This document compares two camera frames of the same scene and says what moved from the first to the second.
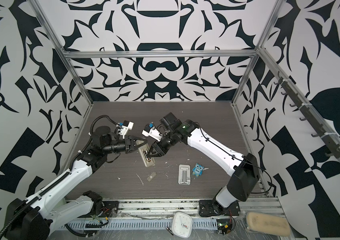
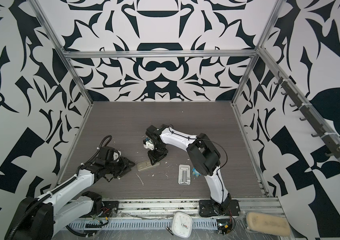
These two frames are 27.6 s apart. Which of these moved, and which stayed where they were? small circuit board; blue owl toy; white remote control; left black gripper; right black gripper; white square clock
Moved: white remote control; left black gripper
Stayed: blue owl toy; right black gripper; white square clock; small circuit board
